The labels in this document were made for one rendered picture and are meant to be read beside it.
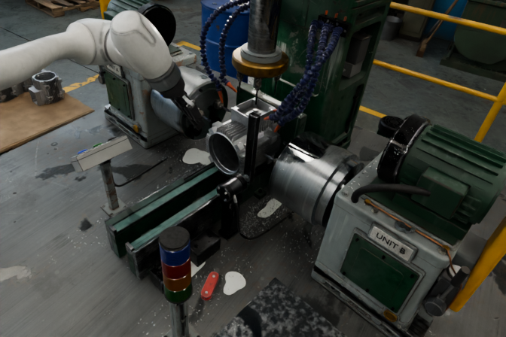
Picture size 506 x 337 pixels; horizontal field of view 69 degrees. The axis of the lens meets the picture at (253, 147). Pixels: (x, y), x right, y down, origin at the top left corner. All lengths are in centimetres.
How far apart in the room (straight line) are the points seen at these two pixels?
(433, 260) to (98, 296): 89
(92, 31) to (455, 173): 88
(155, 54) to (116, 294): 69
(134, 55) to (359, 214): 66
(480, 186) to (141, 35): 79
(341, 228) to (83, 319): 74
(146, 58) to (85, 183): 75
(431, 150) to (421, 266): 27
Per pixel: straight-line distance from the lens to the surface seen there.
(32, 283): 129
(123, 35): 89
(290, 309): 102
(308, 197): 106
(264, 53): 114
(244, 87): 139
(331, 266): 115
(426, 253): 94
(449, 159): 90
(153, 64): 93
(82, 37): 99
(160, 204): 123
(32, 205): 151
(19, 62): 77
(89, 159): 121
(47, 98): 338
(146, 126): 158
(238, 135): 121
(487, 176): 89
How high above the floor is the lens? 180
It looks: 37 degrees down
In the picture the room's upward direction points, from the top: 6 degrees clockwise
